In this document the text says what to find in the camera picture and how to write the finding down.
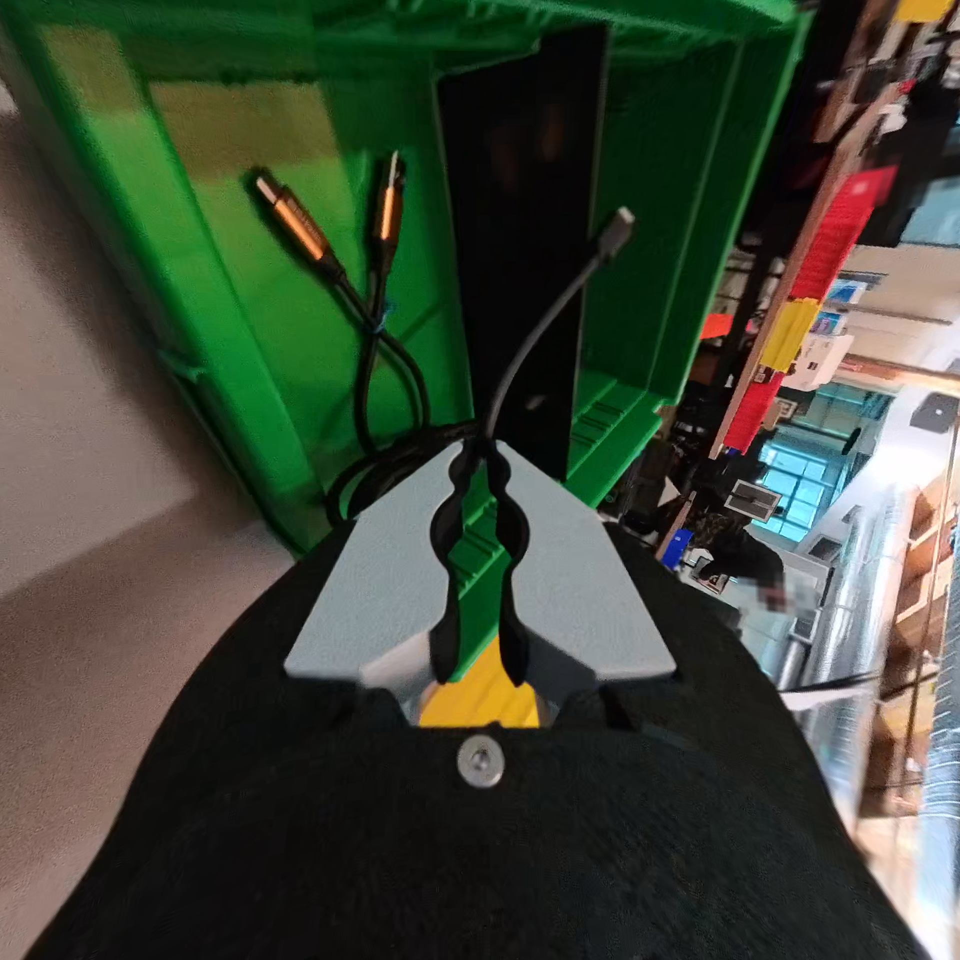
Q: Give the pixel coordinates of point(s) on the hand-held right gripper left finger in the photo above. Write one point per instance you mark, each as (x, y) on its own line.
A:
(375, 592)

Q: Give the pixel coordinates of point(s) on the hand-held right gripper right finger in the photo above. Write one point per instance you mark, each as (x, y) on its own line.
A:
(592, 592)

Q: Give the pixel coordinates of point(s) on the green plastic bin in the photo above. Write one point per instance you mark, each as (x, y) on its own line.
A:
(247, 337)

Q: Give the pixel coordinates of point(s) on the grey desk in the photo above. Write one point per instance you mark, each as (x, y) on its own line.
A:
(75, 525)

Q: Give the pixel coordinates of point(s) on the small blue bin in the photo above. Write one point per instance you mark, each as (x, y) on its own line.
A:
(676, 546)

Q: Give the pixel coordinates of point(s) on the yellow plastic bin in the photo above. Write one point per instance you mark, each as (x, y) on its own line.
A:
(791, 334)
(480, 697)

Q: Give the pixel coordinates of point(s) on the orange floor marker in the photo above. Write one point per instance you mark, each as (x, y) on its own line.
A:
(717, 326)

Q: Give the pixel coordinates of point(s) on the white cardboard box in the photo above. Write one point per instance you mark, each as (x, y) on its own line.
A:
(825, 364)

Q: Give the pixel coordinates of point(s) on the black glossy panel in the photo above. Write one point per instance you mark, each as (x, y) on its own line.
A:
(517, 225)

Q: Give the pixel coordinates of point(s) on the dark mounted box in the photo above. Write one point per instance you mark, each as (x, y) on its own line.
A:
(934, 412)

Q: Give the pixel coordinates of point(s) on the silver ventilation duct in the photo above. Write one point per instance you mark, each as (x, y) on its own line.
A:
(847, 637)

